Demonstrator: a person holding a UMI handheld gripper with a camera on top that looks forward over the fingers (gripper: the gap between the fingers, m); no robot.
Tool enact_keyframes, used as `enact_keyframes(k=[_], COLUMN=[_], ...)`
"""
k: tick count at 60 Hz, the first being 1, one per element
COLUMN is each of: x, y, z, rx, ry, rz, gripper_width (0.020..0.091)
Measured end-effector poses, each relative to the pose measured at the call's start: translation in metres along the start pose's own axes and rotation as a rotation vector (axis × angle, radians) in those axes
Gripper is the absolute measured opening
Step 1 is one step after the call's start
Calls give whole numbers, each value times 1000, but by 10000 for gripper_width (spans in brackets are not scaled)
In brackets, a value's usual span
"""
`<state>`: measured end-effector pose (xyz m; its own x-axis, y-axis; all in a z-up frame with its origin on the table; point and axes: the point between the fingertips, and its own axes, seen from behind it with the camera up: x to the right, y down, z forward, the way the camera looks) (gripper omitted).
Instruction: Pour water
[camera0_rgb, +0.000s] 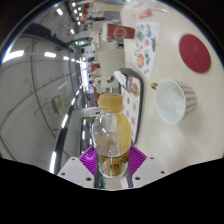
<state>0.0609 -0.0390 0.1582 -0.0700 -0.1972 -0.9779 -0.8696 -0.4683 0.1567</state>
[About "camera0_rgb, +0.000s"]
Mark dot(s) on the clear bottle with yellow drink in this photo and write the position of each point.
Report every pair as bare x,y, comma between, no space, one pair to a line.
111,133

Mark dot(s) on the crumpled white napkin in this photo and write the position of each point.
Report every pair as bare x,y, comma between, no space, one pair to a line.
120,77

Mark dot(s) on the white patterned cup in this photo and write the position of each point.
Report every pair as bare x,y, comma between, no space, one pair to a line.
170,101

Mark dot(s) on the flat round red coaster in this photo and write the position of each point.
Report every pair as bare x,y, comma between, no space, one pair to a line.
195,53

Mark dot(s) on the colourful printed leaflet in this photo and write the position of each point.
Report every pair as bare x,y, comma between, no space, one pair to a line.
146,50

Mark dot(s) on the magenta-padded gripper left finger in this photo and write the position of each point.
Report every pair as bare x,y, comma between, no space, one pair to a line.
75,170

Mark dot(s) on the red paper cup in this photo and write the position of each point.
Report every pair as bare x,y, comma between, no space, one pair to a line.
118,32

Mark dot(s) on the small red sauce packet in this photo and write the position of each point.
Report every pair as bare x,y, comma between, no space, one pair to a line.
145,14

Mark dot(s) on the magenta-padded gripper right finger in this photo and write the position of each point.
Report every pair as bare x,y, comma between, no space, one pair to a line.
146,170

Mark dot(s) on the ceiling air conditioner unit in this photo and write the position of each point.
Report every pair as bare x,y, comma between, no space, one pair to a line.
58,104

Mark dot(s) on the ceiling strip lights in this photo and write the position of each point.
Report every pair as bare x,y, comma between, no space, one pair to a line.
13,56

